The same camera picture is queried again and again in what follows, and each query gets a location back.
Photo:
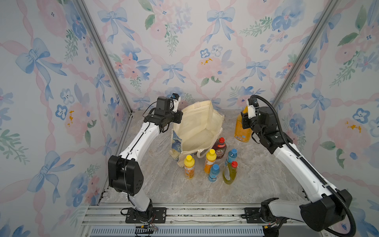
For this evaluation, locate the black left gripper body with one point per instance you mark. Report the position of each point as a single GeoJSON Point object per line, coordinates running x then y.
{"type": "Point", "coordinates": [173, 117]}

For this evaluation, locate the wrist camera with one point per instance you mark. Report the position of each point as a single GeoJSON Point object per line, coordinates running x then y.
{"type": "Point", "coordinates": [253, 107]}
{"type": "Point", "coordinates": [166, 105]}

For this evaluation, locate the cream canvas shopping bag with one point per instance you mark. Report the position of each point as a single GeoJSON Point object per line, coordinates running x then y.
{"type": "Point", "coordinates": [198, 131]}

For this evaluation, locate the small blue bottle front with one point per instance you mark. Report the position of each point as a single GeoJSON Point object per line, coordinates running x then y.
{"type": "Point", "coordinates": [214, 172]}

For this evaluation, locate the aluminium corner post left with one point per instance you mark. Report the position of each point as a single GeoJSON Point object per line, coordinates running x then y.
{"type": "Point", "coordinates": [89, 24]}

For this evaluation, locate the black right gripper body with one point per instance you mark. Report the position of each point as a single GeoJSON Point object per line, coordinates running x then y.
{"type": "Point", "coordinates": [251, 123]}

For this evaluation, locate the aluminium corner post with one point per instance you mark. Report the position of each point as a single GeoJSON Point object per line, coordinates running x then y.
{"type": "Point", "coordinates": [316, 32]}
{"type": "Point", "coordinates": [89, 24]}

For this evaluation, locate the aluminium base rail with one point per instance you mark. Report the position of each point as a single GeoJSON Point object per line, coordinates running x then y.
{"type": "Point", "coordinates": [186, 220]}

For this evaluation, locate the orange bottle yellow cap left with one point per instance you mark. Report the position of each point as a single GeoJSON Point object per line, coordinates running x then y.
{"type": "Point", "coordinates": [189, 163]}

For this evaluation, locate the orange bottle yellow cap right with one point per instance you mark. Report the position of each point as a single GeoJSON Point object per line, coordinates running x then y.
{"type": "Point", "coordinates": [210, 160]}

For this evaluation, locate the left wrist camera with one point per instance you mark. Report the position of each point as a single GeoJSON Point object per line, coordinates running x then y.
{"type": "Point", "coordinates": [166, 105]}

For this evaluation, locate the orange pump soap bottle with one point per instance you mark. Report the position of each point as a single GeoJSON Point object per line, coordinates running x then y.
{"type": "Point", "coordinates": [242, 135]}

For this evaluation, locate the green soap bottle red cap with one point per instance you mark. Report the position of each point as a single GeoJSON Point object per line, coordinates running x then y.
{"type": "Point", "coordinates": [230, 172]}

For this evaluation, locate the dark red soap bottle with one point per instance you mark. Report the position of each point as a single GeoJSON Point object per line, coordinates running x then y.
{"type": "Point", "coordinates": [220, 147]}

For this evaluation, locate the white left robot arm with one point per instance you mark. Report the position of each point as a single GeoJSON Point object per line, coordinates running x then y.
{"type": "Point", "coordinates": [114, 171]}

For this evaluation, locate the aluminium corner post right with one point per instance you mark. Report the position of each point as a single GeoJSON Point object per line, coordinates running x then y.
{"type": "Point", "coordinates": [316, 32]}

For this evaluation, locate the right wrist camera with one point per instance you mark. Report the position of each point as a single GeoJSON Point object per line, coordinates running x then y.
{"type": "Point", "coordinates": [253, 107]}

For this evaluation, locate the orange bottle yellow cap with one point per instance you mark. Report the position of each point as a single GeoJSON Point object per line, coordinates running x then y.
{"type": "Point", "coordinates": [189, 163]}
{"type": "Point", "coordinates": [210, 160]}

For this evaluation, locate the small blue bottle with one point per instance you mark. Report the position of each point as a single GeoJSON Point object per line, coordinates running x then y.
{"type": "Point", "coordinates": [232, 155]}
{"type": "Point", "coordinates": [214, 172]}

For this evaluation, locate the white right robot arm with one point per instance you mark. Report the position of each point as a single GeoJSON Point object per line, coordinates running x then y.
{"type": "Point", "coordinates": [325, 206]}

